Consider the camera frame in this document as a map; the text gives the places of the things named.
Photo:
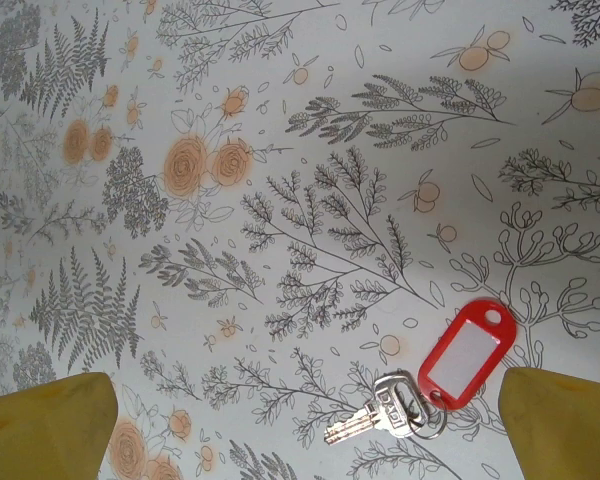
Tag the silver key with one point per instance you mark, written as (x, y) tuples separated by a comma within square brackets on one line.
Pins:
[(390, 400)]

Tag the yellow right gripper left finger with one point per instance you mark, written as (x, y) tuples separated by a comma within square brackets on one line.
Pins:
[(40, 430)]

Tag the floral patterned table cover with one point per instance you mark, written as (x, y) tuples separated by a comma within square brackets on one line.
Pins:
[(280, 200)]

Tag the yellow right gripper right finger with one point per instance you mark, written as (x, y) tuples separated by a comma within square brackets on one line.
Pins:
[(565, 430)]

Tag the red plastic key tag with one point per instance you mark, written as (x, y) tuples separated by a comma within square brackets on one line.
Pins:
[(460, 360)]

